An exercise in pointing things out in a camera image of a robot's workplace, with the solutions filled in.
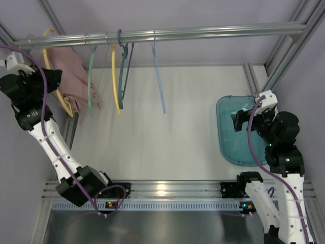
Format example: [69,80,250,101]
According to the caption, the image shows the yellow hanger with trousers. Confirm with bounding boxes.
[42,28,74,117]

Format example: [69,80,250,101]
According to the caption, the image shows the pink trousers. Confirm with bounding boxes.
[47,47,101,114]

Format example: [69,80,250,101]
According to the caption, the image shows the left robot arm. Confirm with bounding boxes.
[1,69,107,207]

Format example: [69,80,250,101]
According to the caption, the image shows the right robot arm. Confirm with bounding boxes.
[231,101,314,243]

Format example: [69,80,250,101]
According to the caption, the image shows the green hanger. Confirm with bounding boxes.
[87,45,98,117]

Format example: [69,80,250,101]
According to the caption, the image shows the dark teal hanger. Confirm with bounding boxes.
[117,29,135,109]

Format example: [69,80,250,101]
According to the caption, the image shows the light blue hanger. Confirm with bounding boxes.
[151,30,166,114]

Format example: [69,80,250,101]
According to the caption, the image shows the teal transparent plastic bin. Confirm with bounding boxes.
[216,96,257,167]

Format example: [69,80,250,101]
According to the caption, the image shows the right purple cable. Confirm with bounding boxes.
[246,95,311,244]

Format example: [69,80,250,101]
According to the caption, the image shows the purple cable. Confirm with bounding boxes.
[246,95,311,244]
[0,45,126,214]

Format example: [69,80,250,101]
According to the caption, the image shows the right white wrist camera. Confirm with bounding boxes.
[254,90,278,114]

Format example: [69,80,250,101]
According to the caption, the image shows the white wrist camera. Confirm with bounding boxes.
[254,90,278,114]
[1,51,35,75]

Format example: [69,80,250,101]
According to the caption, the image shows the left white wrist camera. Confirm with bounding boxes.
[1,51,35,75]

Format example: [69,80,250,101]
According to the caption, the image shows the aluminium frame post left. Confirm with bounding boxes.
[1,1,79,147]

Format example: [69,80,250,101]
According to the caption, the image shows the aluminium frame post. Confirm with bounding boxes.
[1,1,79,147]
[253,0,325,97]

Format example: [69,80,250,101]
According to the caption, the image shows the aluminium hanging rail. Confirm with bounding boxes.
[14,21,307,49]

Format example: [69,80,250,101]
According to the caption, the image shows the aluminium frame post right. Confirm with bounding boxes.
[253,0,325,97]

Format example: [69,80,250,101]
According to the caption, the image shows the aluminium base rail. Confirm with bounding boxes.
[41,180,316,199]

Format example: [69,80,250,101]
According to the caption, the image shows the slotted grey cable duct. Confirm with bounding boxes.
[52,200,243,211]

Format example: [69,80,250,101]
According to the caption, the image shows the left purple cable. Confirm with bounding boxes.
[0,45,126,214]

